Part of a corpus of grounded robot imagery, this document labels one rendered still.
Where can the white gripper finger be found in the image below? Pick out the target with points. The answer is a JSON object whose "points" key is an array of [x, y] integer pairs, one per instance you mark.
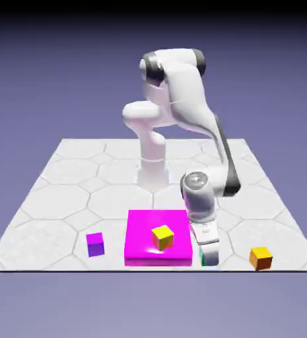
{"points": [[211, 256]]}

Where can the small orange cube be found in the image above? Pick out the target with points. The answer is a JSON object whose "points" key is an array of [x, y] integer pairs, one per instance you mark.
{"points": [[261, 258]]}

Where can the small green cube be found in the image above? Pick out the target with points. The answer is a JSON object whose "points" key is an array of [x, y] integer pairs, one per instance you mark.
{"points": [[202, 257]]}

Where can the small purple cube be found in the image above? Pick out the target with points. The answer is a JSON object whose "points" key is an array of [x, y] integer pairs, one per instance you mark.
{"points": [[95, 244]]}

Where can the large magenta box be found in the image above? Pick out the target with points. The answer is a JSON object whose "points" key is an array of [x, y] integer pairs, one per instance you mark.
{"points": [[157, 237]]}

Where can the small yellow cube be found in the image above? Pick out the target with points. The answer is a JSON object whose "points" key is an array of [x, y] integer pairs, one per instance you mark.
{"points": [[163, 237]]}

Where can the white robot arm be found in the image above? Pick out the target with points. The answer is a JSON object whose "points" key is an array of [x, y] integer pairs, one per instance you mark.
{"points": [[187, 92]]}

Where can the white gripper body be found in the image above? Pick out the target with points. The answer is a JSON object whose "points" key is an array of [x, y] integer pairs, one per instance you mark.
{"points": [[207, 232]]}

